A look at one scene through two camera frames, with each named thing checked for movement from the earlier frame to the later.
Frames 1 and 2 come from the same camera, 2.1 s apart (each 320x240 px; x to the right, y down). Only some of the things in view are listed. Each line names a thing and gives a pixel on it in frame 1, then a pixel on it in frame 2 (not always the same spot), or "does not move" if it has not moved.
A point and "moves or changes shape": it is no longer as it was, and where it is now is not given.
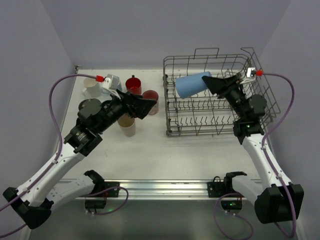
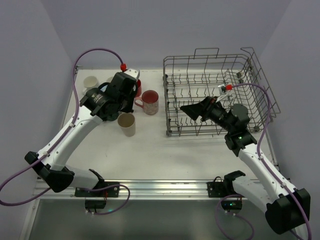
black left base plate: (105, 185) does not move
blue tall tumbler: (187, 85) moves or changes shape
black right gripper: (226, 88) to (204, 110)
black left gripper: (127, 104) to (130, 103)
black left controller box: (94, 203) does not move
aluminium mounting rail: (139, 189) does not move
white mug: (92, 88) does not move
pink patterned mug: (152, 94) does not move
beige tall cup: (127, 123) does not move
